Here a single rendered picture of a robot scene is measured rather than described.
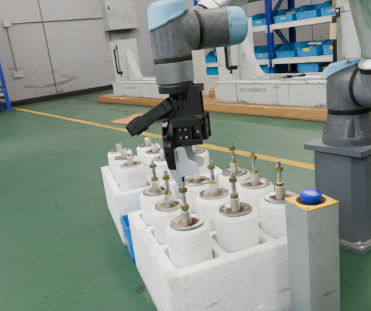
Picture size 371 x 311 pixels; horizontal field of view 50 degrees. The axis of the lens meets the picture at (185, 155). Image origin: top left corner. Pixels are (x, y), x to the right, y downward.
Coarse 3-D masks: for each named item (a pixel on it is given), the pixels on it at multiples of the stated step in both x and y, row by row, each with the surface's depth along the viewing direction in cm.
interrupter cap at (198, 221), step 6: (180, 216) 88; (192, 216) 88; (198, 216) 87; (174, 222) 86; (180, 222) 86; (192, 222) 86; (198, 222) 84; (174, 228) 83; (180, 228) 82; (186, 228) 82; (192, 228) 82
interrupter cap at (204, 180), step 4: (200, 176) 114; (204, 176) 113; (188, 180) 112; (192, 180) 112; (204, 180) 110; (208, 180) 109; (188, 184) 108; (192, 184) 108; (196, 184) 108; (200, 184) 107; (204, 184) 108
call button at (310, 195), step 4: (300, 192) 74; (304, 192) 74; (308, 192) 74; (312, 192) 73; (316, 192) 73; (320, 192) 73; (300, 196) 74; (304, 196) 72; (308, 196) 72; (312, 196) 72; (316, 196) 72; (320, 196) 72; (304, 200) 73; (308, 200) 72; (312, 200) 72; (316, 200) 72
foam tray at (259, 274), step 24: (144, 240) 96; (216, 240) 95; (264, 240) 90; (144, 264) 103; (168, 264) 84; (216, 264) 82; (240, 264) 83; (264, 264) 86; (168, 288) 80; (192, 288) 80; (216, 288) 82; (240, 288) 85; (264, 288) 87; (288, 288) 89
